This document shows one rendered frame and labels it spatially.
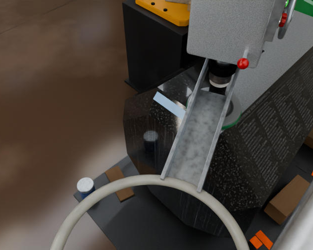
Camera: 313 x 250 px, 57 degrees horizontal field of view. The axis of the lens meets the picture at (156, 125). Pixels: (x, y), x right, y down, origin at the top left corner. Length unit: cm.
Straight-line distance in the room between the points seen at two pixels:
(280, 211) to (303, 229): 135
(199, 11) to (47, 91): 204
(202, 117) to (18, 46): 269
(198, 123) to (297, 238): 54
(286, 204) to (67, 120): 167
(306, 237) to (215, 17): 58
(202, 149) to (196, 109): 15
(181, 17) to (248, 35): 114
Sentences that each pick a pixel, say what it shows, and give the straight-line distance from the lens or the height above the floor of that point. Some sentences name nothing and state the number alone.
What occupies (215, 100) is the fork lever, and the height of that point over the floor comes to 102.
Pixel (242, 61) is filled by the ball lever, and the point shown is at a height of 123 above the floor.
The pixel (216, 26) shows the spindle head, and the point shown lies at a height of 128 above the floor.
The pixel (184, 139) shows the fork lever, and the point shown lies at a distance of 93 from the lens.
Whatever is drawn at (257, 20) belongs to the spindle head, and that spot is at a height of 132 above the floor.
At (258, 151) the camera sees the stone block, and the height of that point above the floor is 75.
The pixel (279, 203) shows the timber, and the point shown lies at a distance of 189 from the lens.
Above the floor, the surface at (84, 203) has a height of 98.
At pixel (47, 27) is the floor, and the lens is 364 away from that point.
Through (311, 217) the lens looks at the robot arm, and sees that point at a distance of 52.
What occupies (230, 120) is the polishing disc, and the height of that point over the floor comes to 90.
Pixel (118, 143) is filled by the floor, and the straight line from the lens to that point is 218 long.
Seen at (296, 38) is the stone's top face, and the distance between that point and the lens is 174.
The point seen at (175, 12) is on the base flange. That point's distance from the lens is 202.
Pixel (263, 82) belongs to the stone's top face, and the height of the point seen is 87.
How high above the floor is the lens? 171
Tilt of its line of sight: 49 degrees down
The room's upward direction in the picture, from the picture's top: straight up
